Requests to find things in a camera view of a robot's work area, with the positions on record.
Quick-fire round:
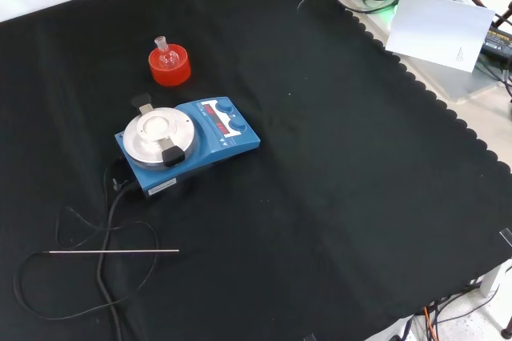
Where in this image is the clear round-bottom flask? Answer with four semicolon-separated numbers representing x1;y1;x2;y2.
154;35;181;70

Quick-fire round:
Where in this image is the blue heater with steel block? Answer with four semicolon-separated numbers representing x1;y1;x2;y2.
114;92;262;199

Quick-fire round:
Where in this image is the thick black heater cable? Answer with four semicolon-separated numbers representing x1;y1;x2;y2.
95;179;139;341

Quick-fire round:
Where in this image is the white table leg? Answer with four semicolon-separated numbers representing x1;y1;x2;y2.
479;263;506;298

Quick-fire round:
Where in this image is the thin metal probe rod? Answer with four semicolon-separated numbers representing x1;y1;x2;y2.
47;248;180;255

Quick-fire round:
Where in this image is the thin black probe cable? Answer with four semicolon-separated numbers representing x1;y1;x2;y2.
13;164;160;321

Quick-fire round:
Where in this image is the red round flask stand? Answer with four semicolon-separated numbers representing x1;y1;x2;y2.
147;43;192;88

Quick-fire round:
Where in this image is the black scalloped table cloth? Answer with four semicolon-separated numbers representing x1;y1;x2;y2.
0;0;512;341

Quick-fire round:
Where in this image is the black power adapter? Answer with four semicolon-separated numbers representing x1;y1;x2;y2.
479;24;512;70

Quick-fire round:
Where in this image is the pale base plate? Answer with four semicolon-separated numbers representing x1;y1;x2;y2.
399;52;501;102

